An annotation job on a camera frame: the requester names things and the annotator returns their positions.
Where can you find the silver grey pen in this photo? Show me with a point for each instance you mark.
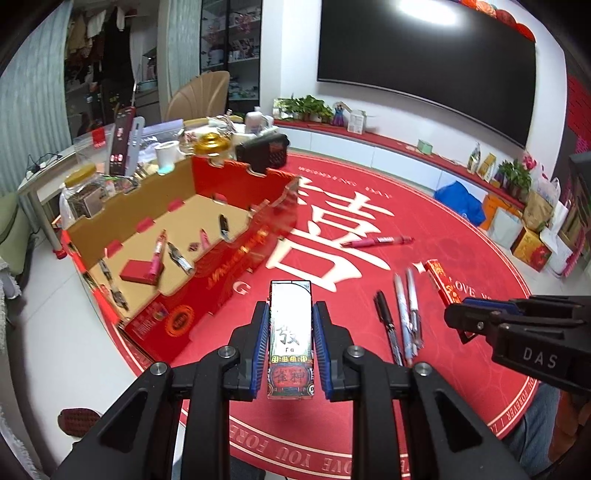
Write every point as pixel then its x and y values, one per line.
pixel 412 290

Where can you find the red round printed mat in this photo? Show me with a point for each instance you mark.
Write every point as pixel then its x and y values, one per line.
pixel 466 364

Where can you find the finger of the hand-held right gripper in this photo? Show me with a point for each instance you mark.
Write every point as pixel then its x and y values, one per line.
pixel 471 323
pixel 545 310

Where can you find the black radio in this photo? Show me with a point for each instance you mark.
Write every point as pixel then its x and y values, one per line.
pixel 261 152

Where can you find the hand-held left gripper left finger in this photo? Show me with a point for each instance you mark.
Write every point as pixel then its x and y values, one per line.
pixel 261 350

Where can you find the white low cabinet red top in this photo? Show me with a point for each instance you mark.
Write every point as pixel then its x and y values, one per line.
pixel 401 146

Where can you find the hanging clothes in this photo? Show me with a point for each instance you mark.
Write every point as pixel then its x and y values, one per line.
pixel 101 46

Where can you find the small green box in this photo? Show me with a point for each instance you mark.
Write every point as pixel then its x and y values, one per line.
pixel 425 146

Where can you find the brown paper bag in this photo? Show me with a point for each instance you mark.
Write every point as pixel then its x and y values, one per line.
pixel 538 210

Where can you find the red pen with pink grip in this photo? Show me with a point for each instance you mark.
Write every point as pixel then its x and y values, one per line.
pixel 158 258

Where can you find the white paper bag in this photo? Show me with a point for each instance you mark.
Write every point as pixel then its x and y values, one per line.
pixel 505 230

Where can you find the silver printed lighter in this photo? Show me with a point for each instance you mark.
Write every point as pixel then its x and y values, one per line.
pixel 291 332

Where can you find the large black screen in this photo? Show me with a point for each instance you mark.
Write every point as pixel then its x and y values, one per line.
pixel 425 69

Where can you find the small colourful figurine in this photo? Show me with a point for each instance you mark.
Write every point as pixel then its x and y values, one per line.
pixel 340 114

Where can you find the light blue patterned pen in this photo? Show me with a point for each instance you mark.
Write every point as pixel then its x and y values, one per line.
pixel 401 304

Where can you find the orange paper bag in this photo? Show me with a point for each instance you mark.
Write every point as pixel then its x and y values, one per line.
pixel 501 203

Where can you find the pink flowering potted plant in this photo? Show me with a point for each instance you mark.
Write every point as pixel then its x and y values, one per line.
pixel 519 177

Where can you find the white carton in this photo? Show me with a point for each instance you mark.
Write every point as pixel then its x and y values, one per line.
pixel 357 122

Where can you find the red cardboard box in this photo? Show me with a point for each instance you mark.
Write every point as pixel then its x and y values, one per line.
pixel 217 277

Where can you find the blue bag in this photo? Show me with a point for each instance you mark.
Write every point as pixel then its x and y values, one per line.
pixel 459 201

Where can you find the glass jar yellow lid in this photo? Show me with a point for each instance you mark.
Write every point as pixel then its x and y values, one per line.
pixel 85 194

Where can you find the red slipper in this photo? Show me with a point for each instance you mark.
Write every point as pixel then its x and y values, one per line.
pixel 78 422

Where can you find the red small packet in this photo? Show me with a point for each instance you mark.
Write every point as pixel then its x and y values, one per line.
pixel 441 279

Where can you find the green cushion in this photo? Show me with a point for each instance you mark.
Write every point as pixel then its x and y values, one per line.
pixel 13 230

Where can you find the beige chair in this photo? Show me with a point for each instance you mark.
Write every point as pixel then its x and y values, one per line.
pixel 198 97

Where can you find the white bottle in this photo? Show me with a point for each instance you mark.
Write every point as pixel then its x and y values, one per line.
pixel 256 121

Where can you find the yellow snack packet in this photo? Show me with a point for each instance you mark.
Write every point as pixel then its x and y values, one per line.
pixel 487 167

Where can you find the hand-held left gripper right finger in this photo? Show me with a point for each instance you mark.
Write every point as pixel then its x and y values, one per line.
pixel 322 350

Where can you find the red and black upright box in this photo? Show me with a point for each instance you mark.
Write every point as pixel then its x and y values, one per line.
pixel 121 143

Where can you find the silver and black pen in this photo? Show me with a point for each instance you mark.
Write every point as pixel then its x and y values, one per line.
pixel 181 258

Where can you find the small red flat box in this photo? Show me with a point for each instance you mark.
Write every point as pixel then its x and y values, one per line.
pixel 136 271

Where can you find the white green snack packet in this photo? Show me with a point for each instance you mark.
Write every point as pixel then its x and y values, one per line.
pixel 474 158

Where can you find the green potted plants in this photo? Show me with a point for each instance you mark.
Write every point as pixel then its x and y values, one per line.
pixel 309 108

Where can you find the red paper decorations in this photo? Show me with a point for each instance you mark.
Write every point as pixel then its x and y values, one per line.
pixel 503 16

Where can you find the glass display cabinet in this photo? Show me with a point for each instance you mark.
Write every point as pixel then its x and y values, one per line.
pixel 231 55

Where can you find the person's jeans leg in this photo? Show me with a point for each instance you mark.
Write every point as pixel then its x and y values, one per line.
pixel 535 429

